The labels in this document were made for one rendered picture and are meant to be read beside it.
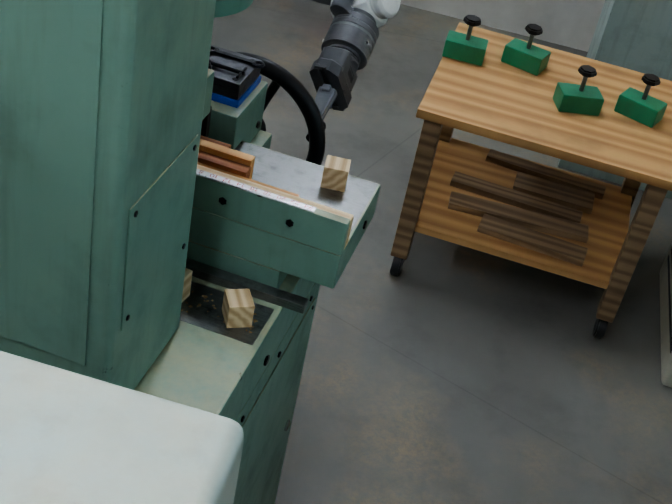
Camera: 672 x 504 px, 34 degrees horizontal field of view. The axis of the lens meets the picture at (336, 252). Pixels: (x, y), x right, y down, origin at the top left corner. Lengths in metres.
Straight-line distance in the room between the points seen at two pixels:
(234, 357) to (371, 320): 1.40
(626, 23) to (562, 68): 0.45
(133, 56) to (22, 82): 0.13
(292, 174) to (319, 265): 0.19
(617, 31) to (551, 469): 1.47
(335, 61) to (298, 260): 0.51
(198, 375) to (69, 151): 0.43
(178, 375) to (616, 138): 1.65
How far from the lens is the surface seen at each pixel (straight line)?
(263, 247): 1.57
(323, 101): 1.96
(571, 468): 2.66
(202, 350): 1.50
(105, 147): 1.14
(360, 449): 2.53
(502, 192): 3.13
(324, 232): 1.52
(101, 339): 1.29
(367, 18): 2.03
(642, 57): 3.56
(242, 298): 1.53
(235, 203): 1.55
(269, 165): 1.70
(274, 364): 1.68
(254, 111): 1.77
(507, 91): 2.92
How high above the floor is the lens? 1.81
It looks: 36 degrees down
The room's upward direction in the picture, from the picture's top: 12 degrees clockwise
